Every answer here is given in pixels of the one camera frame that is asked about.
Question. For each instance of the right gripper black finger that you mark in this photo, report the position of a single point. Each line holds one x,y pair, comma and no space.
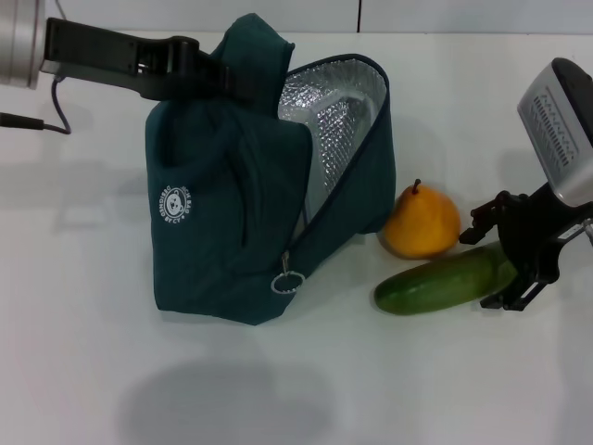
488,218
514,294

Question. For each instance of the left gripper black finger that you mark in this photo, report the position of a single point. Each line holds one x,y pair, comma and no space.
199,74

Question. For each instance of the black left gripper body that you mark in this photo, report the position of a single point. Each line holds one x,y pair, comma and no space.
92,51

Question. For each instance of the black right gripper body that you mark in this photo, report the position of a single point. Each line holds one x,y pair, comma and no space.
533,232

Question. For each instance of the orange pear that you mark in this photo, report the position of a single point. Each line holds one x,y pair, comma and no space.
421,227

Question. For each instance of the green cucumber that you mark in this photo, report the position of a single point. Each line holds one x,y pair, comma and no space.
431,287

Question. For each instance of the dark teal insulated lunch bag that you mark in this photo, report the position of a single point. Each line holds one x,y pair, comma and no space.
208,208

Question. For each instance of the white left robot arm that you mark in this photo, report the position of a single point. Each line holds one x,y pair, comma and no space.
18,41

